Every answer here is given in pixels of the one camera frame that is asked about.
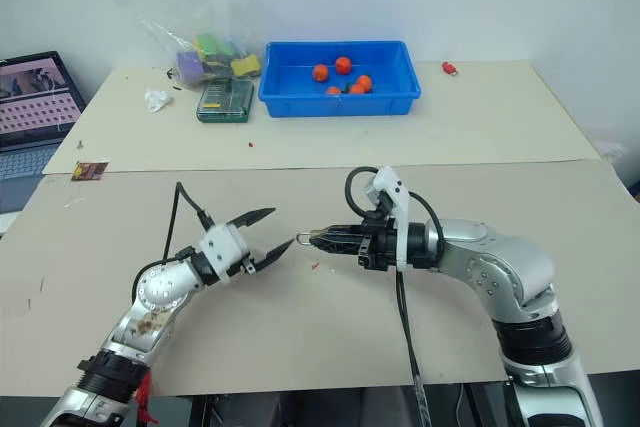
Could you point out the clear plastic bag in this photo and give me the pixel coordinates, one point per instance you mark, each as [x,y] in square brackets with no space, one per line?
[200,22]

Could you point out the red tie on arm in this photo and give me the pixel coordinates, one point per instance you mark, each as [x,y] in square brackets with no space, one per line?
[145,397]

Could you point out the open laptop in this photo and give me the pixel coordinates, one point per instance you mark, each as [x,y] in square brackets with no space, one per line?
[30,117]

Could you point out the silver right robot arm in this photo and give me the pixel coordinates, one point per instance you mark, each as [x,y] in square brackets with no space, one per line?
[515,277]

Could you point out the green screwdriver bit case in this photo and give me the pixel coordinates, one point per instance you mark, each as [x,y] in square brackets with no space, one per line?
[225,99]

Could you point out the purple foam block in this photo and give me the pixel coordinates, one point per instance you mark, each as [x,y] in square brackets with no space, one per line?
[189,65]

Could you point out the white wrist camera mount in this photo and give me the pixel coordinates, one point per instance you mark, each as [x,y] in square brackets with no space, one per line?
[223,246]
[395,197]

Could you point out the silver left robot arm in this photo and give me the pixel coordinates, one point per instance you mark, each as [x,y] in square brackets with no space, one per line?
[160,292]

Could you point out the green foam block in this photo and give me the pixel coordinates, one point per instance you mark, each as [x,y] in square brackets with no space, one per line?
[206,42]

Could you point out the small brown printed card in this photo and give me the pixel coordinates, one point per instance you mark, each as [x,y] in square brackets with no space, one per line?
[90,170]

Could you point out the black table frame leg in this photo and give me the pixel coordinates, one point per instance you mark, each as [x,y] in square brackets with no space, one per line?
[197,412]

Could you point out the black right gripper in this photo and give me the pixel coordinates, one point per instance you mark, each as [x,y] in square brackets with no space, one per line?
[376,246]

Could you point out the blue plastic bin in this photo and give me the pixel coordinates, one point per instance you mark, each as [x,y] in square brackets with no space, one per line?
[340,97]

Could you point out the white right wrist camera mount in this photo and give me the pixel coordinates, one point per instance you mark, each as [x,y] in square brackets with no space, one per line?
[395,197]

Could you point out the beige cardboard sheet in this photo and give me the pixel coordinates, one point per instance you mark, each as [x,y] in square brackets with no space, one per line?
[310,327]
[350,137]

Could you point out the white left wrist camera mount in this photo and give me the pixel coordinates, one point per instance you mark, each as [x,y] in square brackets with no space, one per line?
[223,246]

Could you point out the small red toy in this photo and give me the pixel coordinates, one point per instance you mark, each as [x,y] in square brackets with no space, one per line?
[449,67]

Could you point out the orange fruit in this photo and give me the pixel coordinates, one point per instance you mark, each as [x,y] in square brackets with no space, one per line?
[343,65]
[333,90]
[321,72]
[357,89]
[365,82]

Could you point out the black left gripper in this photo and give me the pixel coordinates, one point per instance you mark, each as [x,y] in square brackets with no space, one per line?
[247,266]

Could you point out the yellow foam block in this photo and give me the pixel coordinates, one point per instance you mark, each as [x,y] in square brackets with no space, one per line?
[246,65]

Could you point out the crumpled white paper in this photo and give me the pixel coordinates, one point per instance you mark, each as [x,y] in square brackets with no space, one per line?
[158,99]

